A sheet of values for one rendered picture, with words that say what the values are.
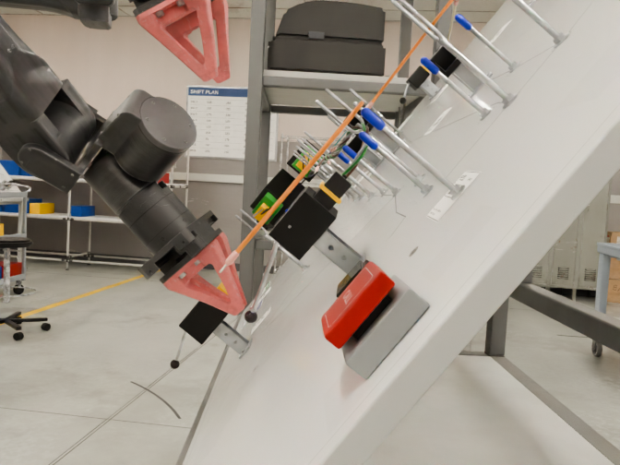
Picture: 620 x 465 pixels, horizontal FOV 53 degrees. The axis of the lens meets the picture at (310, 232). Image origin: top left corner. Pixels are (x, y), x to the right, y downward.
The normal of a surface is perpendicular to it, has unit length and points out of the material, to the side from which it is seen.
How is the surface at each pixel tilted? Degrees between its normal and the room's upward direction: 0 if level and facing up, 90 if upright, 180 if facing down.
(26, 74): 76
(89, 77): 90
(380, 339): 90
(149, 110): 57
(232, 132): 90
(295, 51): 90
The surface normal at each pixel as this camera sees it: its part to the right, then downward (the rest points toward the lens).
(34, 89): 0.91, -0.17
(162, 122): 0.63, -0.47
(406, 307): 0.03, 0.07
